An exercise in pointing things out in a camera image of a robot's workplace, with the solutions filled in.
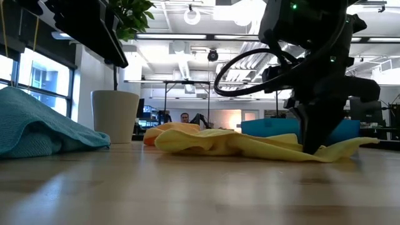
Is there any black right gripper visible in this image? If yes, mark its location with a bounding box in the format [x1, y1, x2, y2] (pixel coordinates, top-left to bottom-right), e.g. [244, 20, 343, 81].
[284, 74, 381, 155]

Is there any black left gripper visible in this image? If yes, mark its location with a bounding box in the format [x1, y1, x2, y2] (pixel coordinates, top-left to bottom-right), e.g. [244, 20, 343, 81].
[46, 0, 129, 69]

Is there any yellow microfiber towel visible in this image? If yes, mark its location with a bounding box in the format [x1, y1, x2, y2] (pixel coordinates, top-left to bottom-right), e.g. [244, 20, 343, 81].
[154, 128, 381, 163]

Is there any orange microfiber towel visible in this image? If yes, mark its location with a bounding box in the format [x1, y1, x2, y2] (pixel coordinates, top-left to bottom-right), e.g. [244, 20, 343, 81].
[142, 121, 201, 147]

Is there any teal microfiber towel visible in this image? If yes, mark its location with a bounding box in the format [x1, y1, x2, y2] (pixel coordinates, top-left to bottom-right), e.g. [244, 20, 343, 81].
[0, 86, 112, 159]

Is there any green potted plant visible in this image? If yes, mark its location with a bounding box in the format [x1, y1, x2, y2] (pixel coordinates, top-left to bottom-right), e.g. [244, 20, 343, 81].
[107, 0, 156, 91]

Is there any blue plastic bin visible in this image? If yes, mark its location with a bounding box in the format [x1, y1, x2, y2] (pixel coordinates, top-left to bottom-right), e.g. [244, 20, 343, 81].
[240, 117, 362, 147]

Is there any ceiling light strip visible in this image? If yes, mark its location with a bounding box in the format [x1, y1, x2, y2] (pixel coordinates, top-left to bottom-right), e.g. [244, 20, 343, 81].
[135, 32, 400, 44]

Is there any white plant pot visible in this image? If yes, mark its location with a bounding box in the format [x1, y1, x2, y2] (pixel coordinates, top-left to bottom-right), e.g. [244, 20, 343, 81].
[91, 89, 141, 144]

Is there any window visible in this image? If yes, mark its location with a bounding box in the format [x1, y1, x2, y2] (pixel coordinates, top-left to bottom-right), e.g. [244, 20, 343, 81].
[0, 46, 78, 121]

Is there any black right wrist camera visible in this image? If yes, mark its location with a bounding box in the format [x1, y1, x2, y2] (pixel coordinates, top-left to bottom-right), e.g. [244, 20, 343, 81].
[261, 64, 293, 94]

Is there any white ring ceiling lamp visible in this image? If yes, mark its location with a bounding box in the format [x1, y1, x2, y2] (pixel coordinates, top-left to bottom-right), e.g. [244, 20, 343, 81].
[183, 6, 202, 26]

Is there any black metal frame stand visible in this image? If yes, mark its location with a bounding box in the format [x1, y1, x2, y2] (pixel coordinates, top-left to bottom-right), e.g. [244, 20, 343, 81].
[163, 79, 212, 126]

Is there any yellow hanging cord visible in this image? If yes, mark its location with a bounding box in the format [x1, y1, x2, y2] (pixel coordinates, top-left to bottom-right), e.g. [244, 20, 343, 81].
[0, 0, 9, 59]

